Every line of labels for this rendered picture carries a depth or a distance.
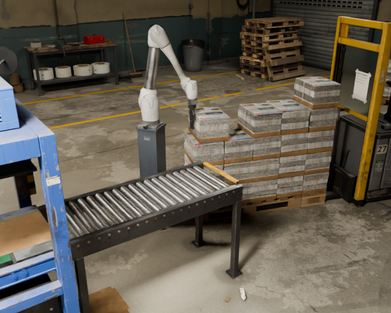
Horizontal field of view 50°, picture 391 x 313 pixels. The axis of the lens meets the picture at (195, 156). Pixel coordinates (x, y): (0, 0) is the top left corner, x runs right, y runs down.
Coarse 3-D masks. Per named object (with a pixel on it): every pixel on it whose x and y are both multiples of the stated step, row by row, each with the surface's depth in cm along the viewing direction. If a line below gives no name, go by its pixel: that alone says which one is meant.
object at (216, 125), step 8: (200, 120) 367; (208, 120) 369; (216, 120) 372; (224, 120) 374; (200, 128) 371; (208, 128) 373; (216, 128) 375; (224, 128) 377; (200, 136) 374; (208, 136) 376; (216, 136) 378; (224, 136) 380
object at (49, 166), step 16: (48, 144) 192; (48, 160) 195; (48, 176) 197; (48, 192) 200; (48, 208) 206; (64, 208) 208; (48, 224) 214; (64, 224) 210; (64, 240) 214; (64, 256) 217; (64, 272) 220; (64, 288) 223; (64, 304) 230
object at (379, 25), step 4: (344, 20) 419; (348, 20) 413; (352, 20) 408; (356, 20) 401; (360, 20) 396; (364, 20) 391; (368, 20) 386; (372, 20) 383; (352, 24) 409; (356, 24) 402; (360, 24) 397; (364, 24) 391; (368, 24) 386; (372, 24) 381; (376, 24) 376; (380, 24) 371; (376, 28) 377; (380, 28) 371
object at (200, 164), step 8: (176, 168) 335; (184, 168) 335; (192, 168) 340; (152, 176) 321; (120, 184) 309; (128, 184) 310; (96, 192) 298; (120, 192) 308; (64, 200) 287; (72, 200) 287; (96, 200) 298; (40, 208) 277; (80, 208) 293
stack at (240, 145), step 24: (192, 144) 379; (216, 144) 379; (240, 144) 387; (264, 144) 395; (288, 144) 403; (240, 168) 396; (264, 168) 404; (288, 168) 412; (264, 192) 416; (288, 192) 424
